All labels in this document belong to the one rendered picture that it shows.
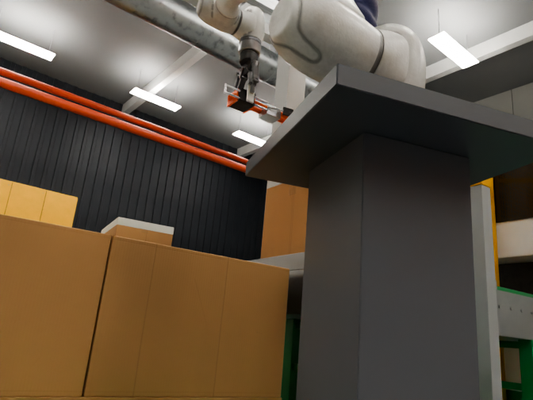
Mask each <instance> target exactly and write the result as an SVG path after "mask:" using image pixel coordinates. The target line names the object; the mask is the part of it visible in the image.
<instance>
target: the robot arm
mask: <svg viewBox="0 0 533 400"><path fill-rule="evenodd" d="M246 1H249V0H199V1H198V4H197V15H198V16H199V17H200V19H201V20H202V21H204V23H206V24H207V25H209V26H211V27H213V28H215V29H217V30H219V31H221V32H223V33H228V34H231V35H233V36H234V37H235V38H236V39H237V40H239V41H240V42H239V51H238V53H239V55H240V60H239V63H240V65H241V70H240V73H238V72H237V73H236V82H235V86H234V87H235V88H237V89H241V88H244V85H245V83H246V81H247V80H249V83H248V84H250V85H247V99H246V101H247V102H250V103H252V104H253V103H254V95H255V86H256V83H259V61H258V58H259V57H260V52H261V47H262V41H263V38H264V33H265V19H264V15H263V12H262V10H261V9H260V8H259V7H256V6H249V7H248V8H246V9H245V10H244V11H242V10H240V4H241V3H243V2H246ZM269 33H270V40H271V43H272V45H273V46H274V48H275V50H276V51H277V52H278V54H279V55H280V56H281V57H282V58H283V59H284V60H285V61H286V62H287V63H288V64H289V65H290V66H291V67H293V68H295V69H296V70H298V71H299V72H301V73H302V74H304V75H307V76H308V77H309V78H311V79H314V80H316V81H317V82H319V83H320V82H321V81H322V79H323V78H324V77H325V76H326V75H327V74H328V73H329V72H330V71H331V70H332V69H333V67H334V66H335V65H336V64H338V63H340V64H343V65H346V66H348V67H353V68H357V69H359V70H363V71H367V72H370V73H373V74H376V75H380V76H384V77H386V78H390V79H395V80H397V81H400V82H403V83H408V84H411V85H414V86H417V87H422V88H424V89H425V83H426V59H425V54H424V49H423V46H422V44H421V42H420V39H419V37H418V36H417V35H416V34H415V33H414V32H413V31H412V30H411V29H410V28H408V27H406V26H404V25H399V24H394V23H389V24H384V25H379V26H377V27H373V26H372V25H371V24H370V23H369V22H368V21H366V20H365V17H364V15H363V14H362V12H361V11H360V9H359V8H358V7H357V5H356V4H355V1H354V0H280V1H279V2H278V4H277V5H276V6H275V8H274V11H273V13H272V15H271V18H270V24H269ZM244 77H245V78H244Z"/></svg>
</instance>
